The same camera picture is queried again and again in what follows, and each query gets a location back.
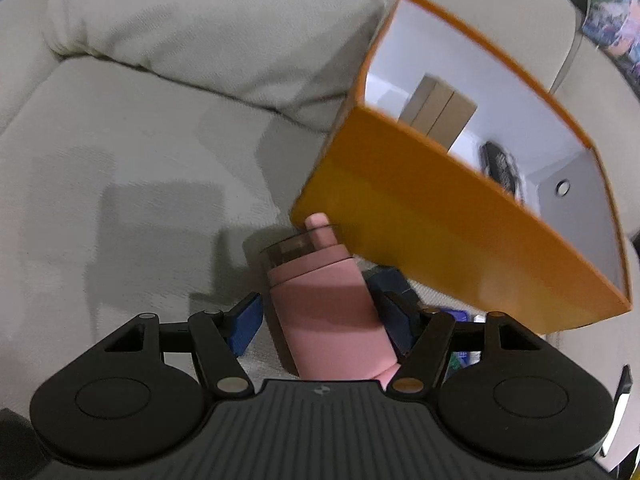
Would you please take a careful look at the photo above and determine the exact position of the pink water bottle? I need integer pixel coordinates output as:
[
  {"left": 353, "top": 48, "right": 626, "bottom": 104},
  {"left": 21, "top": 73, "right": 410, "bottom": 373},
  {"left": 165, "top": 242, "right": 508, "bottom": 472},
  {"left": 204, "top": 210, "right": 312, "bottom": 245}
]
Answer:
[{"left": 262, "top": 212, "right": 399, "bottom": 387}]

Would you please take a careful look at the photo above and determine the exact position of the blue Super Deer box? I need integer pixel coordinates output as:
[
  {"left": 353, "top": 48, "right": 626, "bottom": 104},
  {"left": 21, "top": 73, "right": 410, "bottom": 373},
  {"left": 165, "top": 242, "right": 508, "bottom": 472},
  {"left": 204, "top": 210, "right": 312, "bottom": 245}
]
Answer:
[{"left": 442, "top": 308, "right": 473, "bottom": 323}]

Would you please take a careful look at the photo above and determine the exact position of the dark blue shampoo bottle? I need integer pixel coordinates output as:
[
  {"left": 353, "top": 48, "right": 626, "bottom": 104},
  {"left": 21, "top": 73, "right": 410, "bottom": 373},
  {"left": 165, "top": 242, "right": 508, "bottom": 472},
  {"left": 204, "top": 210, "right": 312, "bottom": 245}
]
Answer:
[{"left": 363, "top": 266, "right": 421, "bottom": 307}]

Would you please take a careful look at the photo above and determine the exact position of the orange cardboard box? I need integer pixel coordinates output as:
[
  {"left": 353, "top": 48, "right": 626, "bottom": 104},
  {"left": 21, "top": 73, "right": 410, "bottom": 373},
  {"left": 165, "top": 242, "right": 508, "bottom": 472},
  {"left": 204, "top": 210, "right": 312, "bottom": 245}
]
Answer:
[{"left": 291, "top": 0, "right": 632, "bottom": 334}]

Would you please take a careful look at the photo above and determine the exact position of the black remote control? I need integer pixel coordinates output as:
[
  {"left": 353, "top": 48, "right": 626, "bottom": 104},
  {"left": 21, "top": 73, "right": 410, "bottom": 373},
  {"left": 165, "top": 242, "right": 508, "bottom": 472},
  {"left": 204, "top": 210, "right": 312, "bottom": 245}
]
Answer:
[{"left": 480, "top": 141, "right": 524, "bottom": 203}]

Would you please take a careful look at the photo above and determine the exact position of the beige throw pillow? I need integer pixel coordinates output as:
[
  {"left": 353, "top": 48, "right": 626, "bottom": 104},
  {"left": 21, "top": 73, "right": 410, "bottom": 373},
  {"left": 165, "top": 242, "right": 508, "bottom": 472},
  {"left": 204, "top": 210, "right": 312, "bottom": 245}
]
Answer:
[{"left": 44, "top": 0, "right": 394, "bottom": 130}]

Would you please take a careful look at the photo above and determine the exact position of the floral patterned cushion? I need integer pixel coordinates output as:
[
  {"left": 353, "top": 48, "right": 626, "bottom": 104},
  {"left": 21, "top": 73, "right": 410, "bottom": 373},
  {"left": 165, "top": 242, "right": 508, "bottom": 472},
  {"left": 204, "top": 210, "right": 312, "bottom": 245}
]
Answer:
[{"left": 582, "top": 0, "right": 639, "bottom": 82}]

